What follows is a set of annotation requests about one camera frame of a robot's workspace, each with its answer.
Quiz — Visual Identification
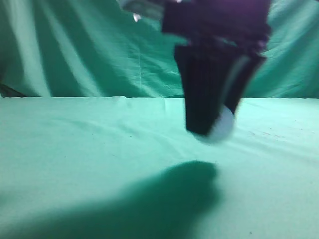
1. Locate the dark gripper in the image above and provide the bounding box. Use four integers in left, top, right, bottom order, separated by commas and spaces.
161, 0, 271, 136

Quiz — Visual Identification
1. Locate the white dimpled ball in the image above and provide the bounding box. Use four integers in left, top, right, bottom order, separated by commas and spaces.
193, 105, 235, 145

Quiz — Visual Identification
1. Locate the green backdrop cloth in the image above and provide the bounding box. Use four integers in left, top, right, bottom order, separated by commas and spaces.
0, 0, 319, 98

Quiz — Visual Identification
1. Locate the green table cloth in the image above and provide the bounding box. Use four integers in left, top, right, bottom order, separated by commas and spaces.
0, 97, 319, 239

